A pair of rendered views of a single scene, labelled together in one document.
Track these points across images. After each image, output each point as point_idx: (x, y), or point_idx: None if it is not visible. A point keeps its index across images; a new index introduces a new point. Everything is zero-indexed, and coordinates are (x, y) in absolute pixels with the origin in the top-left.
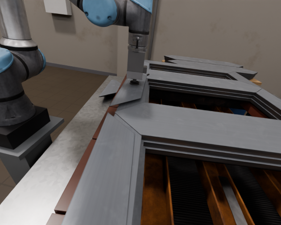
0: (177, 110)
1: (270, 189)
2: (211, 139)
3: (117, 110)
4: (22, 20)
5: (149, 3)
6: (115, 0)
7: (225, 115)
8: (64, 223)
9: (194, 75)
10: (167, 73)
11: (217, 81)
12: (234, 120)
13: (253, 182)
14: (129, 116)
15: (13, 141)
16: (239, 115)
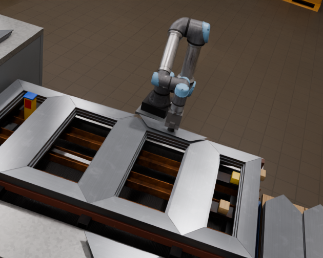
0: (135, 139)
1: None
2: (109, 140)
3: (138, 117)
4: (185, 70)
5: (176, 90)
6: (173, 81)
7: (127, 158)
8: (91, 102)
9: (212, 186)
10: (208, 163)
11: (197, 199)
12: (122, 159)
13: (100, 230)
14: (132, 120)
15: (142, 106)
16: (127, 166)
